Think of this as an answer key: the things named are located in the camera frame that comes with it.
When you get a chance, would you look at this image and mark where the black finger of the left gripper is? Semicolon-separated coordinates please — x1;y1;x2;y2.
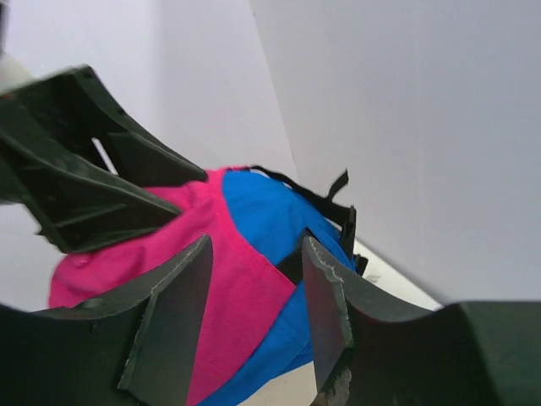
37;65;208;186

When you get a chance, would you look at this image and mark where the magenta cap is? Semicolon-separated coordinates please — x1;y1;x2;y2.
48;168;293;405

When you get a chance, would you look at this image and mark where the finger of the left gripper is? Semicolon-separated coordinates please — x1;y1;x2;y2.
26;120;180;253

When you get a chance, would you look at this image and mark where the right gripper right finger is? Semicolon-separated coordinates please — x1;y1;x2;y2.
302;238;540;405

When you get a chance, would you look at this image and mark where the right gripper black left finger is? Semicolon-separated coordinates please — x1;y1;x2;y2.
1;236;213;405

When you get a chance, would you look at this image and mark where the cream mannequin head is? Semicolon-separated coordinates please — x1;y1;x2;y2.
241;363;317;406

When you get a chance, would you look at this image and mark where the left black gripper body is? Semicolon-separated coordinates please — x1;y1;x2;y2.
1;84;42;207

